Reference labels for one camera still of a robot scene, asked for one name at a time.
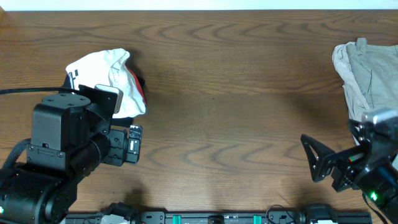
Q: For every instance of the white t-shirt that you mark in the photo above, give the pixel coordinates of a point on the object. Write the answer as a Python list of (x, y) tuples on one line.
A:
[(98, 64)]

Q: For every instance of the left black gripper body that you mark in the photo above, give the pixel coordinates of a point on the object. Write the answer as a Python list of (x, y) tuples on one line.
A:
[(117, 147)]

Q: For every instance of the grey beige garment pile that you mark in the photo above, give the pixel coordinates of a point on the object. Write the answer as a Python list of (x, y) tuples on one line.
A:
[(369, 74)]

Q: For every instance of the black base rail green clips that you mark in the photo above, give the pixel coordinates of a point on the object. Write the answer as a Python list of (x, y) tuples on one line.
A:
[(118, 213)]

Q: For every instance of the black folded garment red trim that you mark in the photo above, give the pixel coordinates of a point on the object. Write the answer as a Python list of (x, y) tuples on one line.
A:
[(133, 102)]

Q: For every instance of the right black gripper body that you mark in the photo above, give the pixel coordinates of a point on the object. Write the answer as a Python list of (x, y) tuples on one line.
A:
[(356, 172)]

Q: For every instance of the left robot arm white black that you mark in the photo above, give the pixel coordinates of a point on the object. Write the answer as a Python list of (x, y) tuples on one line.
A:
[(71, 136)]

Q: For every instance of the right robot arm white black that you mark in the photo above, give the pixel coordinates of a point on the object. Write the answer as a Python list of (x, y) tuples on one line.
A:
[(366, 167)]

